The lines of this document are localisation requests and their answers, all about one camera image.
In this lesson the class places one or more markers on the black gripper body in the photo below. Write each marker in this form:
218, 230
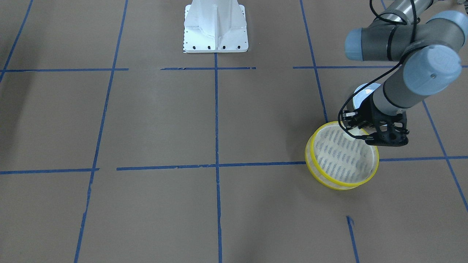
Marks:
366, 114

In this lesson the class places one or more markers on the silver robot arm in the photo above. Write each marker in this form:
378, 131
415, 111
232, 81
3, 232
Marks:
426, 55

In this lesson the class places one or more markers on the yellow round steamer basket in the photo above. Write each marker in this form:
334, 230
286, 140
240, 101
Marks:
339, 161

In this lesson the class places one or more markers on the light blue plate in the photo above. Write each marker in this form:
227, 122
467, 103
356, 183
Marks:
363, 93

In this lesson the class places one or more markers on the white camera stand base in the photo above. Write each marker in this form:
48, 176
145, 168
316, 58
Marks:
215, 26

